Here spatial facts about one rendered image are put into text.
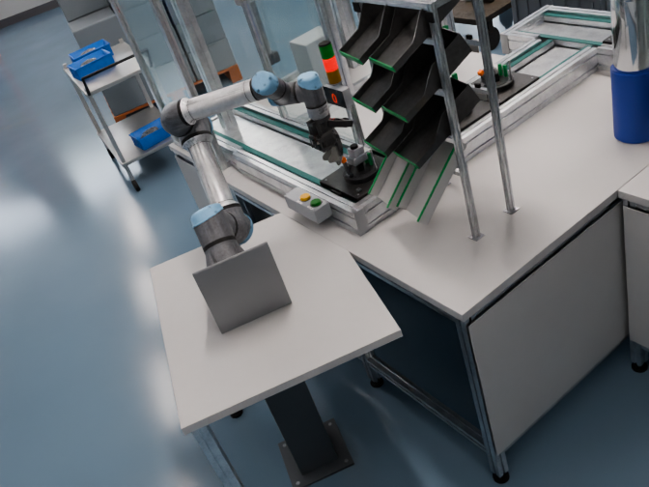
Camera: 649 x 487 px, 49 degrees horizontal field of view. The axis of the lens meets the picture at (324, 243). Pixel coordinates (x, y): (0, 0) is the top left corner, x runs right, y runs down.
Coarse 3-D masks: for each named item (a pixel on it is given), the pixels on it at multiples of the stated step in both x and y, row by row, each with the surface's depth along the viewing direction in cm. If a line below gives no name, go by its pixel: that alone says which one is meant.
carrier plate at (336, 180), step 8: (376, 160) 272; (344, 168) 274; (328, 176) 273; (336, 176) 271; (328, 184) 268; (336, 184) 267; (344, 184) 265; (360, 184) 262; (368, 184) 260; (344, 192) 260; (352, 192) 259; (360, 192) 257
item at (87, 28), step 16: (64, 0) 613; (80, 0) 618; (96, 0) 623; (80, 16) 625; (96, 16) 610; (112, 16) 595; (80, 32) 591; (96, 32) 596; (112, 32) 601; (80, 48) 597; (128, 80) 623; (144, 80) 629; (112, 96) 624; (128, 96) 629; (144, 96) 635; (112, 112) 631; (128, 112) 635
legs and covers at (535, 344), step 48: (576, 240) 231; (624, 240) 249; (528, 288) 224; (576, 288) 241; (624, 288) 260; (480, 336) 218; (528, 336) 234; (576, 336) 252; (624, 336) 273; (480, 384) 228; (528, 384) 244; (576, 384) 265; (480, 432) 256
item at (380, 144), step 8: (384, 112) 235; (384, 120) 236; (392, 120) 236; (400, 120) 233; (376, 128) 236; (384, 128) 236; (392, 128) 234; (400, 128) 231; (408, 128) 226; (368, 136) 236; (376, 136) 237; (384, 136) 234; (392, 136) 231; (400, 136) 226; (368, 144) 235; (376, 144) 235; (384, 144) 232; (392, 144) 226; (384, 152) 226
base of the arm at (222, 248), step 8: (216, 240) 232; (224, 240) 233; (232, 240) 235; (208, 248) 233; (216, 248) 232; (224, 248) 231; (232, 248) 232; (240, 248) 235; (208, 256) 233; (216, 256) 231; (224, 256) 230; (208, 264) 233
